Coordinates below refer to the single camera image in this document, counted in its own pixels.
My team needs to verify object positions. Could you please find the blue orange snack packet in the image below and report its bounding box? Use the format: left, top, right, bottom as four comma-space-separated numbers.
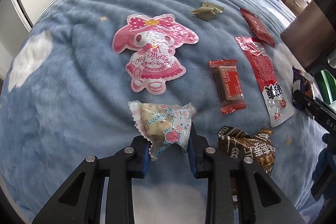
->
292, 67, 315, 110

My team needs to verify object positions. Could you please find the brown snack packet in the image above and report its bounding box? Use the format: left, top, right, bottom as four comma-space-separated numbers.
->
216, 125, 276, 210

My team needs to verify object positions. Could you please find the red white long snack packet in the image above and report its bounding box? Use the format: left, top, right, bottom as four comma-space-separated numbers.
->
235, 36, 294, 128

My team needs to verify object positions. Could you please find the Lucky bunny snack packet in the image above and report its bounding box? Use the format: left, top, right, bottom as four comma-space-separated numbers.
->
128, 101, 197, 160

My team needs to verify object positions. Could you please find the red brown chocolate bar wrapper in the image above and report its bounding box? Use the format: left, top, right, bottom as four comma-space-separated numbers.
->
209, 60, 246, 115

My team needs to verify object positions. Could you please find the pink My Melody candy packet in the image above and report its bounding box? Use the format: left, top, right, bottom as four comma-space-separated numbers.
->
112, 14, 199, 95

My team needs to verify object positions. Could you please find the blue gloved hand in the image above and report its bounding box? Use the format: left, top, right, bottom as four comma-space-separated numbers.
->
311, 133, 335, 201

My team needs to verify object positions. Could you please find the green metal tray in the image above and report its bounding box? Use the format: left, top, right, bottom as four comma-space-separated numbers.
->
314, 70, 336, 105

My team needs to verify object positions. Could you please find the small red sachet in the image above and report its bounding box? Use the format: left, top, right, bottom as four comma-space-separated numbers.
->
240, 8, 276, 48

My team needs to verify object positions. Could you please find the blue cloud blanket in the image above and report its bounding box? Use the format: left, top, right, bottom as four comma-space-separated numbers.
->
0, 0, 332, 224

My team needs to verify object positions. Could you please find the olive green candy wrapper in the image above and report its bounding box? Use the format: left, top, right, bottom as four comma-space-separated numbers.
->
191, 2, 224, 22

